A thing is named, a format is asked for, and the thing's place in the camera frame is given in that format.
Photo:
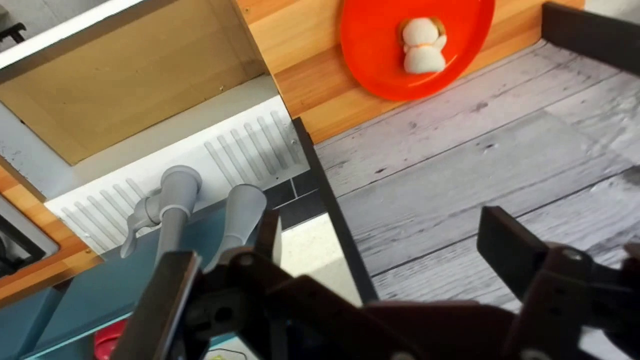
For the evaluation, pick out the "red round plate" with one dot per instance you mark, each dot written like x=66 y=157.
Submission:
x=373 y=53

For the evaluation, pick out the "white sink basin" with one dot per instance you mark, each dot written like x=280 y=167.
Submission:
x=246 y=146

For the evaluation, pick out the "black gas stove cooktop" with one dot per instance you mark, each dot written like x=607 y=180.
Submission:
x=17 y=247

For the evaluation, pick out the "red toy radish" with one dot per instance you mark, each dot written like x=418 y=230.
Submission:
x=107 y=340

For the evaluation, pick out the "black frame post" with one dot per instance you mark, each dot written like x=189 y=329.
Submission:
x=333 y=200
x=586 y=33

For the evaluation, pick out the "grey wood backdrop panel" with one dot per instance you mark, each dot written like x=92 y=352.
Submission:
x=501 y=132

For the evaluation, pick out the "grey tap faucet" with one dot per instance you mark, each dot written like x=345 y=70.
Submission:
x=177 y=200

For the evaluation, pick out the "white toy food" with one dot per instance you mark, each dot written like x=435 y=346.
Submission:
x=422 y=56

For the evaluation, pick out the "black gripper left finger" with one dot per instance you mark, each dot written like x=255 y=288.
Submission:
x=157 y=313

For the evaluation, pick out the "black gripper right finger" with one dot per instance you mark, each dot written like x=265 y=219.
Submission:
x=513 y=253

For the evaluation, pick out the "teal planter box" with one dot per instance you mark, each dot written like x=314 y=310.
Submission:
x=101 y=292

